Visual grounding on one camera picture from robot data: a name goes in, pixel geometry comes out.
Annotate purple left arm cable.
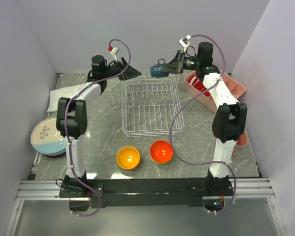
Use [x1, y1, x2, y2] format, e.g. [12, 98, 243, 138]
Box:
[63, 38, 131, 217]

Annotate pink compartment organizer tray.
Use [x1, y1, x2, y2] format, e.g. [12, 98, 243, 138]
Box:
[184, 71, 246, 113]

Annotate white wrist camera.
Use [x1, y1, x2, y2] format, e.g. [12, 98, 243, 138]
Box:
[108, 46, 119, 62]
[179, 35, 191, 53]

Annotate aluminium rail frame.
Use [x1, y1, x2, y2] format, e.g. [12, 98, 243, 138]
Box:
[3, 72, 286, 236]

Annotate red cloth item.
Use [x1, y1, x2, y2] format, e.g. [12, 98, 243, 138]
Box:
[194, 82, 210, 97]

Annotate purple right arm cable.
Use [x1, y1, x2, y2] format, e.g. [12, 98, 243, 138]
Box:
[169, 34, 236, 214]

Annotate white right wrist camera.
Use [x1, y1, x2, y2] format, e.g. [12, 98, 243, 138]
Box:
[179, 35, 191, 53]

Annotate orange-yellow bowl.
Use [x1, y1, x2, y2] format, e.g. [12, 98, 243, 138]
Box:
[116, 146, 141, 171]

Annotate white folded cloth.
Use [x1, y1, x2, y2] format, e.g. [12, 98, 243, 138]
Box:
[47, 84, 84, 113]

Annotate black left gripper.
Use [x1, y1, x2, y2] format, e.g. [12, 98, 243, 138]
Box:
[103, 57, 142, 81]

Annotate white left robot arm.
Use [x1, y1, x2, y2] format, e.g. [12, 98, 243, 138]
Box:
[56, 55, 142, 198]

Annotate white wire dish rack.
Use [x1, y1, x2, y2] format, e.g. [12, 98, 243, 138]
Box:
[122, 75, 184, 137]

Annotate dark blue ceramic mug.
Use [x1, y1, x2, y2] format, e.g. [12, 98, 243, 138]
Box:
[150, 58, 169, 78]

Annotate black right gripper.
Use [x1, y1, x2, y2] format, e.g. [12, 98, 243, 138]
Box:
[160, 51, 200, 75]

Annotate pink patterned cup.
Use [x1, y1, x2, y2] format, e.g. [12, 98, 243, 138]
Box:
[232, 149, 237, 157]

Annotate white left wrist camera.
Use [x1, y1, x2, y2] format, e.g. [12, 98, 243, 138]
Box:
[108, 46, 119, 62]

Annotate pink plastic cup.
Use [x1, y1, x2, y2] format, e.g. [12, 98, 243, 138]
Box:
[236, 131, 248, 147]

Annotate red white striped item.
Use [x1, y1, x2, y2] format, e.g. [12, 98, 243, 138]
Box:
[187, 76, 200, 86]

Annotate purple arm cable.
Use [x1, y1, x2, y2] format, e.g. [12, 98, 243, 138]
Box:
[63, 38, 131, 217]
[169, 34, 236, 214]

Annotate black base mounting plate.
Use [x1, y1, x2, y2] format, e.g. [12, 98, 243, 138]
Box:
[56, 177, 236, 211]

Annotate cream and blue plate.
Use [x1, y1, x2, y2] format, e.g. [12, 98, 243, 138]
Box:
[30, 118, 66, 156]

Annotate red-orange bowl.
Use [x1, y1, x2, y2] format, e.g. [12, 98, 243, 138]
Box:
[149, 140, 174, 165]

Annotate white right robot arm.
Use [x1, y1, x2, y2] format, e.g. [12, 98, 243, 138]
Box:
[163, 42, 248, 178]

